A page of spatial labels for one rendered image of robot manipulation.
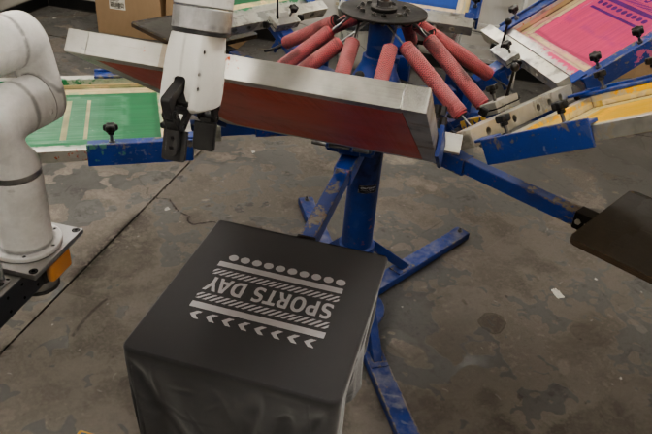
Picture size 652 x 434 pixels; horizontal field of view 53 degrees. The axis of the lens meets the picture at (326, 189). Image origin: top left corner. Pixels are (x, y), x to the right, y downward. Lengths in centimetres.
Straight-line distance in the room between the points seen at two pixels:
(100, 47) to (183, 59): 30
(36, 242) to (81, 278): 182
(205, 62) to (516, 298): 251
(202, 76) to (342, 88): 23
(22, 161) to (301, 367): 63
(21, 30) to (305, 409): 83
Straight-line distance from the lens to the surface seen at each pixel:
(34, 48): 123
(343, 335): 139
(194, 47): 83
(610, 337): 315
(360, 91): 96
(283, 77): 99
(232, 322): 141
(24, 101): 122
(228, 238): 165
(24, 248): 132
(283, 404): 131
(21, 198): 127
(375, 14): 221
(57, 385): 268
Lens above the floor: 190
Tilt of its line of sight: 31 degrees down
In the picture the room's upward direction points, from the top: 5 degrees clockwise
